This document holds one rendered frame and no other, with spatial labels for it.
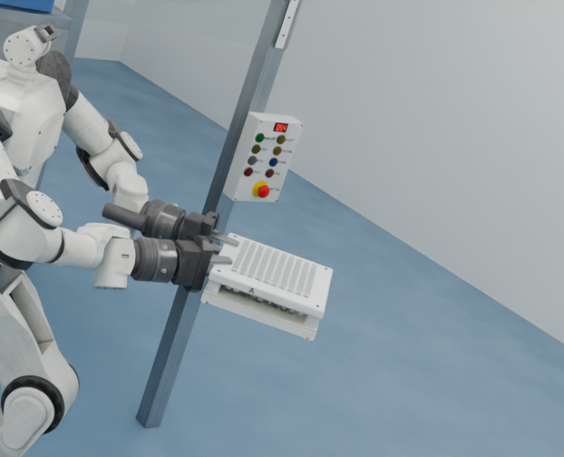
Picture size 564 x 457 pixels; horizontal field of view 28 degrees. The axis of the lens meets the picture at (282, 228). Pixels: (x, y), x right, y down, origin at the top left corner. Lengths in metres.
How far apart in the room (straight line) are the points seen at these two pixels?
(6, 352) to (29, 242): 0.57
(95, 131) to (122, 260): 0.53
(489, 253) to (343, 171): 1.04
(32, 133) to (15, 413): 0.63
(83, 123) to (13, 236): 0.68
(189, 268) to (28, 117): 0.44
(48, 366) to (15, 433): 0.16
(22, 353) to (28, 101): 0.57
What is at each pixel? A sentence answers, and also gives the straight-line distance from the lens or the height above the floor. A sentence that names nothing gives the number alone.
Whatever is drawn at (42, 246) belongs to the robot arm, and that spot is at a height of 1.11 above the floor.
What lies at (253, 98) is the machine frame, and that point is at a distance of 3.28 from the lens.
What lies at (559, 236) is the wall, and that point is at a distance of 5.67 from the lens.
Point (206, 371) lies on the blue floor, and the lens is 4.16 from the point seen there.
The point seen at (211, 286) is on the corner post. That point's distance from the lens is 2.32.
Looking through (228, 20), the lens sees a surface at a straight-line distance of 3.13.
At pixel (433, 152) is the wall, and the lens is 6.05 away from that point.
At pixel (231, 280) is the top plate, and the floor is 1.04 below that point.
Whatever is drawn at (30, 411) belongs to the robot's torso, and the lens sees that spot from 2.57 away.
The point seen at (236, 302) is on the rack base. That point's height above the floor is 1.00.
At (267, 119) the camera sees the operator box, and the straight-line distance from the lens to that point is 3.27.
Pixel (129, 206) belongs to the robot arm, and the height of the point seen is 1.05.
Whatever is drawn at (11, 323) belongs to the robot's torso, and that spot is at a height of 0.75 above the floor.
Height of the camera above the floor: 1.94
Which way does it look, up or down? 20 degrees down
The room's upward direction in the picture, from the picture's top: 19 degrees clockwise
